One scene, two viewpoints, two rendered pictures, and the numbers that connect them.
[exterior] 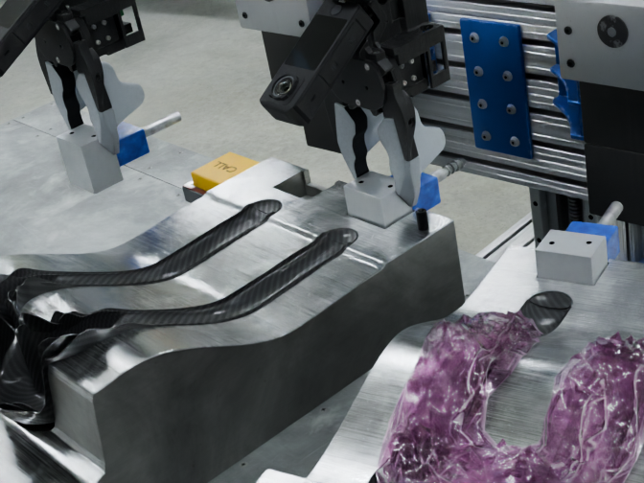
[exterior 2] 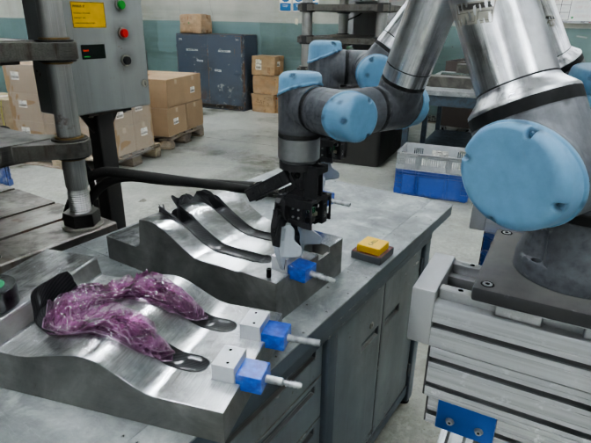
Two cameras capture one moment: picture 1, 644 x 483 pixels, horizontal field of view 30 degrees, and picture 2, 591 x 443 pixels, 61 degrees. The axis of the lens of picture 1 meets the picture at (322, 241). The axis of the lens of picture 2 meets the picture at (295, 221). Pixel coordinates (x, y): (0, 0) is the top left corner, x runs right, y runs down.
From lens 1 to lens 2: 1.12 m
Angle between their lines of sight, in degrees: 62
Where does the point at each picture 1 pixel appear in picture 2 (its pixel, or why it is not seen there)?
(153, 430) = (152, 247)
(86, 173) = not seen: hidden behind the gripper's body
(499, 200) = not seen: outside the picture
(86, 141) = not seen: hidden behind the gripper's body
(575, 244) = (252, 319)
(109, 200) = (363, 231)
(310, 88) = (252, 189)
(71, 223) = (343, 227)
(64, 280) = (224, 208)
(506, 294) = (236, 314)
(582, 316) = (212, 335)
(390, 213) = (274, 265)
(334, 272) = (238, 262)
